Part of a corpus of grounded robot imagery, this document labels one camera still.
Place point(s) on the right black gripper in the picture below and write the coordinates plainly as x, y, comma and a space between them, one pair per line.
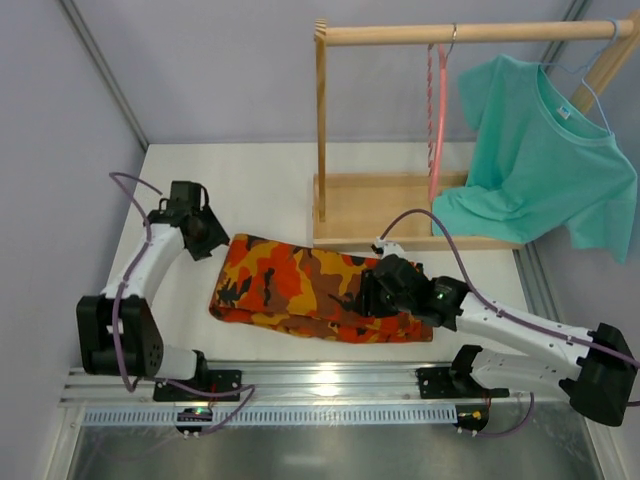
373, 293

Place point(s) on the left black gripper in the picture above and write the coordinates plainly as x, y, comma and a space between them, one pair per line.
209, 239

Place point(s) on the orange camouflage trousers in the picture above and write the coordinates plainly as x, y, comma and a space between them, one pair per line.
305, 292

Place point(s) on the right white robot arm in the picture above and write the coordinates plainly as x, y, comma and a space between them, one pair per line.
592, 370

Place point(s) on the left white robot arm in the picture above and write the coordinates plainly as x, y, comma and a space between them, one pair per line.
118, 334

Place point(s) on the pink plastic hanger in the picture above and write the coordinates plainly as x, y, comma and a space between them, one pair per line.
437, 104

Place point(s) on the wooden clothes rack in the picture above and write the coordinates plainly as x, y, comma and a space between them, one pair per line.
350, 209

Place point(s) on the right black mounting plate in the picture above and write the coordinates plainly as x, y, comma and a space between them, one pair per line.
437, 383

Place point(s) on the black mounting plate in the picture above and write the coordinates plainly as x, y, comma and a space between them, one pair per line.
437, 383
212, 381

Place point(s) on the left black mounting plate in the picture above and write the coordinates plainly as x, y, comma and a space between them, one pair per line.
212, 381

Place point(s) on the teal t-shirt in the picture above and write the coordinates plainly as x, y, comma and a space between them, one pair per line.
538, 164

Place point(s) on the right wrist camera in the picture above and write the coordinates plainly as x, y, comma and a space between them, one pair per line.
383, 248

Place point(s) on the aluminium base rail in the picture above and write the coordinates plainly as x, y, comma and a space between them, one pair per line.
300, 381

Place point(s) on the slotted cable duct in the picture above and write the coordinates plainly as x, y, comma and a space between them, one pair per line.
262, 415

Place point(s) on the light blue wire hanger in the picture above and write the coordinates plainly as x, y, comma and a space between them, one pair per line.
585, 68

